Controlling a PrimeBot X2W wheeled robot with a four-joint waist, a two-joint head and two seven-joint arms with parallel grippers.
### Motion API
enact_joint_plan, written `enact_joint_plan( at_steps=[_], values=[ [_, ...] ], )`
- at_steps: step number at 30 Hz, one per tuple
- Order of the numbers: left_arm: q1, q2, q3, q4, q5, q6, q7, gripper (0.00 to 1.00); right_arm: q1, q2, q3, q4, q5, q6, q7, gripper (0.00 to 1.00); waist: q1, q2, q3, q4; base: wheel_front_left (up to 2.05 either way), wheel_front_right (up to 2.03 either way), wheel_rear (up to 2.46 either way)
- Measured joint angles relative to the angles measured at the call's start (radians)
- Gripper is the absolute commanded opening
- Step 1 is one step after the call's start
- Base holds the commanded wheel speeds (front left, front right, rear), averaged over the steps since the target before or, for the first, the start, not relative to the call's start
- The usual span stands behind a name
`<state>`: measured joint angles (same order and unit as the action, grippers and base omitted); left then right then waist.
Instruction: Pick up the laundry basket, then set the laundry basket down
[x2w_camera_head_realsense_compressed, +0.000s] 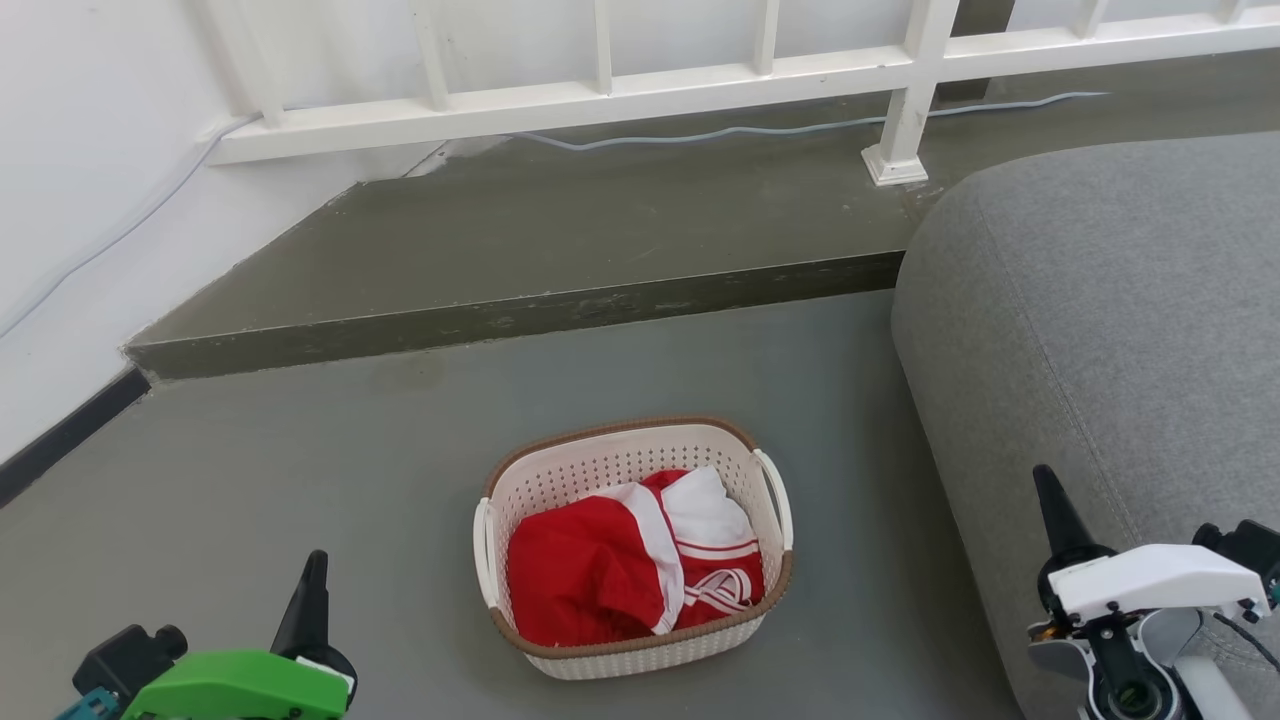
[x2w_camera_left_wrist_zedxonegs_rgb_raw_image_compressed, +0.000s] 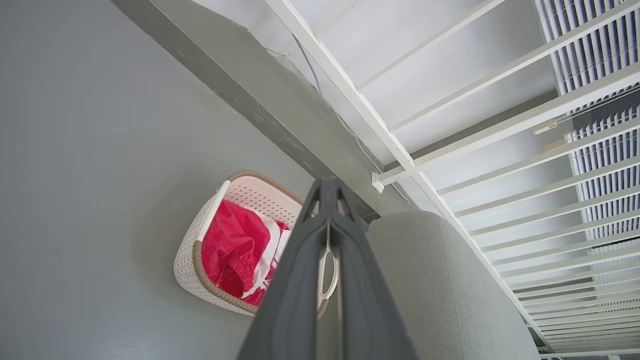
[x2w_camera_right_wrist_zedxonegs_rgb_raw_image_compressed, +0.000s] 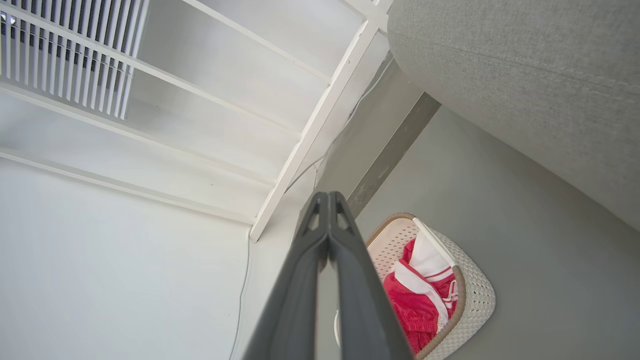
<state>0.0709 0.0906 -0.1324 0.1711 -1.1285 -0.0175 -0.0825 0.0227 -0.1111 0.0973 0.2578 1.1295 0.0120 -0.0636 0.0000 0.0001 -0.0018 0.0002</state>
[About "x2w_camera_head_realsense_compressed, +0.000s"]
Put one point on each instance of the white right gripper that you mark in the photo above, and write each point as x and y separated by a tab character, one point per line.
1150	582

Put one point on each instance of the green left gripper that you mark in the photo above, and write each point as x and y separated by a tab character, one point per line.
230	688

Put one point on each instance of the cream perforated plastic laundry basket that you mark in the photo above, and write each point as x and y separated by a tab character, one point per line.
600	470

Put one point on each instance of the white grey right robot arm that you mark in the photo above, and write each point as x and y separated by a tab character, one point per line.
1130	670

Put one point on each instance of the grey fabric sofa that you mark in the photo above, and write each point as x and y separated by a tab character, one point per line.
1100	330

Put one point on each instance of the red shorts with white band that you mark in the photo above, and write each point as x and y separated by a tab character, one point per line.
580	570

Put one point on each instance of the black baseboard strip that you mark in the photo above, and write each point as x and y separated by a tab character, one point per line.
70	430

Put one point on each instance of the white red striped garment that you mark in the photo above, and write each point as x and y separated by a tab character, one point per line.
715	540

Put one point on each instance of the white metal railing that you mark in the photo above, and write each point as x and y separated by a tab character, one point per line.
600	100

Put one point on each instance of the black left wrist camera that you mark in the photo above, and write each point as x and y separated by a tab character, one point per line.
125	655

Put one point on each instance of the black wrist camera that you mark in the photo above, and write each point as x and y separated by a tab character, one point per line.
1250	550
125	655

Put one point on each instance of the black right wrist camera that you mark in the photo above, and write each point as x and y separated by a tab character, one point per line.
1250	550

